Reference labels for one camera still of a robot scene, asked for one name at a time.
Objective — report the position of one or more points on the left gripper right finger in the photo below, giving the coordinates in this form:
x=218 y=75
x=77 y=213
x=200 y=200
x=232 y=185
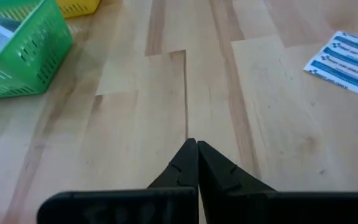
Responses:
x=219 y=174

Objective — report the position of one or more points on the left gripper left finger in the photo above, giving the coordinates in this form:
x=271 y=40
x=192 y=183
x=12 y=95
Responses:
x=182 y=171

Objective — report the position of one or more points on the blue striped bandage wrapper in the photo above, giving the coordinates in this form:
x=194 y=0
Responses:
x=346 y=62

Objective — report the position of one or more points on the green plastic basket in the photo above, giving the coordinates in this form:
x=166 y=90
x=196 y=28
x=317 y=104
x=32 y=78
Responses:
x=42 y=46

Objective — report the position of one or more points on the yellow plastic basket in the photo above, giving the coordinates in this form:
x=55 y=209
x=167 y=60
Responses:
x=79 y=7

